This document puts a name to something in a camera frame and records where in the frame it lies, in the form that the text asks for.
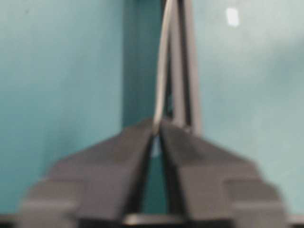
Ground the thin white wire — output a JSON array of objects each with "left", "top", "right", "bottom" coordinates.
[{"left": 152, "top": 0, "right": 178, "bottom": 137}]

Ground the small white label tape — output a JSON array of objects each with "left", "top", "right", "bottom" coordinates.
[{"left": 225, "top": 8, "right": 239, "bottom": 27}]

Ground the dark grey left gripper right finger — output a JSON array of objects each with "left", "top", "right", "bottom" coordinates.
[{"left": 160, "top": 120, "right": 289, "bottom": 228}]

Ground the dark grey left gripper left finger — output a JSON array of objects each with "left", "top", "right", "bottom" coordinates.
[{"left": 16, "top": 119, "right": 152, "bottom": 228}]

